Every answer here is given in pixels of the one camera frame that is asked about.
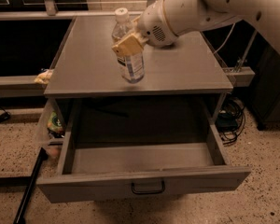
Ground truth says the grey open drawer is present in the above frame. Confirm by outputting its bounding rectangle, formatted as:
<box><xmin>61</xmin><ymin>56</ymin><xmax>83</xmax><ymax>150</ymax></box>
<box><xmin>37</xmin><ymin>96</ymin><xmax>251</xmax><ymax>203</ymax></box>

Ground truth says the black cable bundle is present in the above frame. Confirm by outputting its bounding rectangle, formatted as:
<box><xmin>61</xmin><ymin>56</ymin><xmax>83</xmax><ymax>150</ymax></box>
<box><xmin>216</xmin><ymin>97</ymin><xmax>246</xmax><ymax>147</ymax></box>

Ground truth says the white power cable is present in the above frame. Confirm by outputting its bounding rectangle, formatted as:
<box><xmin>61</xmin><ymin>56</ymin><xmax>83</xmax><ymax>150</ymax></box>
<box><xmin>212</xmin><ymin>21</ymin><xmax>237</xmax><ymax>56</ymax></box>

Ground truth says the black floor pole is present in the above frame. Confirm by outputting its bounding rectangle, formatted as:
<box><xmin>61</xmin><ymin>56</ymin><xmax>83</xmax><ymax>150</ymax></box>
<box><xmin>13</xmin><ymin>148</ymin><xmax>48</xmax><ymax>224</ymax></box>

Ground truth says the black drawer handle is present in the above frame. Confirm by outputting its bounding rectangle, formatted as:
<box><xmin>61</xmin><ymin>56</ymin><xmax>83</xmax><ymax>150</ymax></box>
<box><xmin>131</xmin><ymin>181</ymin><xmax>166</xmax><ymax>195</ymax></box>

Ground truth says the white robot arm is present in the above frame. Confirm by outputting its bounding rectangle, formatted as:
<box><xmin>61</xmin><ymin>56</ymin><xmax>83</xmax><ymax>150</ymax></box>
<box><xmin>112</xmin><ymin>0</ymin><xmax>280</xmax><ymax>56</ymax></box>

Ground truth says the clear plastic water bottle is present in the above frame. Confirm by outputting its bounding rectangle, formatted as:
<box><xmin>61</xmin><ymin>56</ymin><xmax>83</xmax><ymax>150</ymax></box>
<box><xmin>112</xmin><ymin>7</ymin><xmax>145</xmax><ymax>84</ymax></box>

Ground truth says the grey metal rail frame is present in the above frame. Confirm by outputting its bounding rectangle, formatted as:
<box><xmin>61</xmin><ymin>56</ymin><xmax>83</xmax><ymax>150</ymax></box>
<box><xmin>0</xmin><ymin>76</ymin><xmax>46</xmax><ymax>98</ymax></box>

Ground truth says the green snack package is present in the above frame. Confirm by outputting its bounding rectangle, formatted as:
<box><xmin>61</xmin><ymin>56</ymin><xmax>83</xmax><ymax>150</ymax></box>
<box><xmin>47</xmin><ymin>111</ymin><xmax>64</xmax><ymax>135</ymax></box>

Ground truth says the grey cabinet counter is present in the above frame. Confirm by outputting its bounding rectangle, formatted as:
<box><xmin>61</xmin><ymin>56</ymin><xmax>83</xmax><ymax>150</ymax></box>
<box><xmin>45</xmin><ymin>16</ymin><xmax>232</xmax><ymax>98</ymax></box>

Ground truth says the yellow crumpled bag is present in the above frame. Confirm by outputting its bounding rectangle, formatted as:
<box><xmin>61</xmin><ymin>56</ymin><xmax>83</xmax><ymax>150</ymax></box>
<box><xmin>35</xmin><ymin>69</ymin><xmax>53</xmax><ymax>85</ymax></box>

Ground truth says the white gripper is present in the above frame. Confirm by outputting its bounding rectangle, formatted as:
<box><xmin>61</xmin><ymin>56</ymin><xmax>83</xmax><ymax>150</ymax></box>
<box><xmin>112</xmin><ymin>0</ymin><xmax>178</xmax><ymax>57</ymax></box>

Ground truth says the clear plastic side bin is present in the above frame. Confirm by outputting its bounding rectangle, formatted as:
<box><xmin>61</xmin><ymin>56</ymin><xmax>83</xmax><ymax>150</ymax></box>
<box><xmin>34</xmin><ymin>99</ymin><xmax>66</xmax><ymax>148</ymax></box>

